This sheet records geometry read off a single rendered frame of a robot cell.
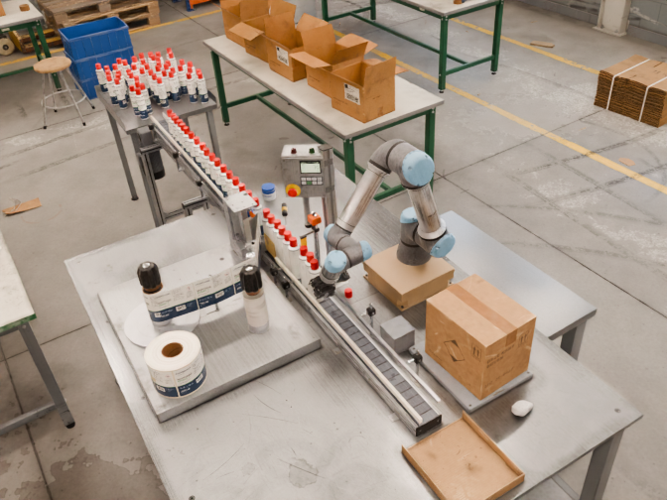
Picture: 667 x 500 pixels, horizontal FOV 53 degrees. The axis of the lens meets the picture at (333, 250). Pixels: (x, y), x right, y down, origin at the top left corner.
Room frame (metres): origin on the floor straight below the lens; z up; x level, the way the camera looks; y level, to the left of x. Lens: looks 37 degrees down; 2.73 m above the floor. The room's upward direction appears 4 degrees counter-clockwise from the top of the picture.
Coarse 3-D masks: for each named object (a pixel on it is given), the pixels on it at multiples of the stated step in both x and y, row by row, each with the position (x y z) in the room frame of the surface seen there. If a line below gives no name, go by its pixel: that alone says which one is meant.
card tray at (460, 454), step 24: (456, 432) 1.41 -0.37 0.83; (480, 432) 1.39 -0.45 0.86; (408, 456) 1.32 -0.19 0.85; (432, 456) 1.32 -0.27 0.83; (456, 456) 1.32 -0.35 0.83; (480, 456) 1.31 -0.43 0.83; (504, 456) 1.29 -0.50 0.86; (432, 480) 1.21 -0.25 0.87; (456, 480) 1.23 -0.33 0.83; (480, 480) 1.22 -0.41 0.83; (504, 480) 1.21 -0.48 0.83
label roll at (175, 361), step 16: (160, 336) 1.79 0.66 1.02; (176, 336) 1.79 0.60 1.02; (192, 336) 1.78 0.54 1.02; (160, 352) 1.71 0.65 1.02; (176, 352) 1.75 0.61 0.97; (192, 352) 1.70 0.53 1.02; (160, 368) 1.63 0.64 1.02; (176, 368) 1.63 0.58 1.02; (192, 368) 1.65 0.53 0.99; (160, 384) 1.63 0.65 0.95; (176, 384) 1.62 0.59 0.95; (192, 384) 1.64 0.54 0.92
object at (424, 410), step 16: (272, 256) 2.41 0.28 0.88; (320, 304) 2.07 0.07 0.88; (336, 320) 1.96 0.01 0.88; (352, 336) 1.86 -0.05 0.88; (368, 352) 1.77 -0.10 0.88; (368, 368) 1.69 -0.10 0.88; (384, 368) 1.68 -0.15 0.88; (400, 384) 1.60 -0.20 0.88; (416, 400) 1.52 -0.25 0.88; (432, 416) 1.45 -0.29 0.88
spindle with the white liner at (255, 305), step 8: (248, 264) 1.99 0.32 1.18; (240, 272) 1.95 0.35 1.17; (248, 272) 1.94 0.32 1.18; (256, 272) 1.95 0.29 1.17; (240, 280) 1.94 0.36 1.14; (248, 280) 1.92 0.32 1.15; (256, 280) 1.93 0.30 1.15; (248, 288) 1.92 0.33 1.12; (256, 288) 1.93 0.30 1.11; (248, 296) 1.93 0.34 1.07; (256, 296) 1.93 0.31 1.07; (264, 296) 1.95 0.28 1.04; (248, 304) 1.92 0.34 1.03; (256, 304) 1.92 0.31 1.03; (264, 304) 1.94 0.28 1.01; (248, 312) 1.93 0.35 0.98; (256, 312) 1.92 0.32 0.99; (264, 312) 1.94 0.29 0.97; (248, 320) 1.94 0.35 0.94; (256, 320) 1.92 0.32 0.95; (264, 320) 1.93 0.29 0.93; (248, 328) 1.95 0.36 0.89; (256, 328) 1.92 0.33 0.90; (264, 328) 1.93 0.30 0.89
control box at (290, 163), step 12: (288, 156) 2.26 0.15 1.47; (300, 156) 2.26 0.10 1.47; (312, 156) 2.25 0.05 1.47; (288, 168) 2.25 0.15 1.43; (288, 180) 2.25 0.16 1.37; (300, 180) 2.25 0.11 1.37; (324, 180) 2.24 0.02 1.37; (300, 192) 2.25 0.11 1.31; (312, 192) 2.24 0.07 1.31; (324, 192) 2.24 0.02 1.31
